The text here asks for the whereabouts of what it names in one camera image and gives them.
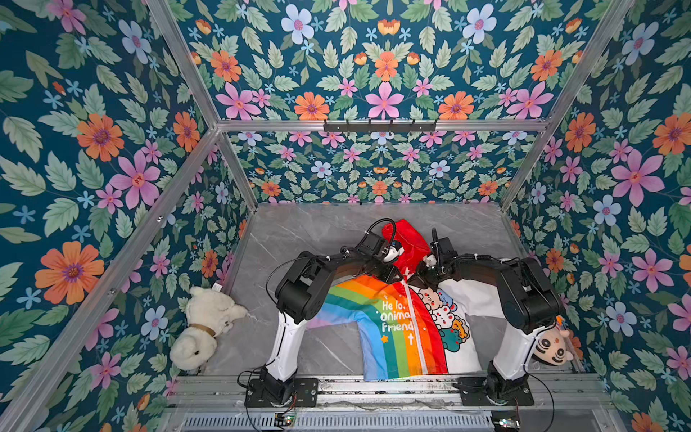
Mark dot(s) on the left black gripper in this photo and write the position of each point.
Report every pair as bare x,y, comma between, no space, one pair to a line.
390,275

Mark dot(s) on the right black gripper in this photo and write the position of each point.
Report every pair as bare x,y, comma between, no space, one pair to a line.
429,271

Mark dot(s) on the rainbow white red-hooded kids jacket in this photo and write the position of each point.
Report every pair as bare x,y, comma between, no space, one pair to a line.
407,329

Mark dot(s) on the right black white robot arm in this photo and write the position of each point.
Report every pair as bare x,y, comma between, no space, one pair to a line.
515,288

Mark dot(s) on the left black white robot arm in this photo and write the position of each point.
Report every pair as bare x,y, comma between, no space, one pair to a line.
303,290

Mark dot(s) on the white ventilation grille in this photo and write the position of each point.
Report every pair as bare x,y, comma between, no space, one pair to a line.
340,421

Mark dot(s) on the white plush bear toy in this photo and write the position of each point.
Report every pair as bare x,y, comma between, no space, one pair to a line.
209,313

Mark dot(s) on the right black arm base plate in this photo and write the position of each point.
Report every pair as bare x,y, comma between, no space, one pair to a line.
469,391

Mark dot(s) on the black coat hook rail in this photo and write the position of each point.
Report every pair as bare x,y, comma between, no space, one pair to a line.
379,126

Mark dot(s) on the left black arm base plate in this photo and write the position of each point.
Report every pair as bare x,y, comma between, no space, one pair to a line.
305,392

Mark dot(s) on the aluminium front mounting rail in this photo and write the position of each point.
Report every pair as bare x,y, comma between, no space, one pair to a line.
563,391

